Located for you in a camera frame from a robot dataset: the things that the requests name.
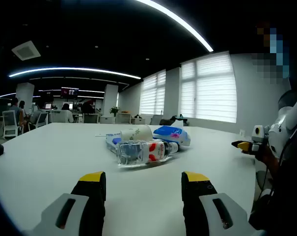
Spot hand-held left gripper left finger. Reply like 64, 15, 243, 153
27, 171, 107, 236

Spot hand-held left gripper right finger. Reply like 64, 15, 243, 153
181, 171, 267, 236

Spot long ceiling light strip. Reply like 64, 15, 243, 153
8, 66, 142, 80
135, 0, 214, 53

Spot white chest-worn device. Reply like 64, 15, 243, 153
268, 89, 297, 158

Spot ceiling air vent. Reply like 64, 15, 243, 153
11, 40, 41, 61

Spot large white window blinds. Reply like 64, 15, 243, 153
180, 51, 238, 124

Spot blue wet wipes packet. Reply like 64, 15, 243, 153
152, 125, 191, 148

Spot black device cable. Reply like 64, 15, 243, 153
277, 127, 297, 177

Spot hanging monitor screen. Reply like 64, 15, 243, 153
61, 87, 80, 98

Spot clear bag with blue disc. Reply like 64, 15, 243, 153
105, 132, 122, 153

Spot clear water bottle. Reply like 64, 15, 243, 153
116, 139, 180, 169

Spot person's right hand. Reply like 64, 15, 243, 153
255, 144, 271, 164

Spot white paper cup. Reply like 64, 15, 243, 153
120, 124, 154, 142

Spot white table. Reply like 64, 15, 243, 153
0, 122, 262, 236

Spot green potted plant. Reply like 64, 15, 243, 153
109, 106, 121, 118

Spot small white window blinds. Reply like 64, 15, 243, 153
139, 69, 167, 116

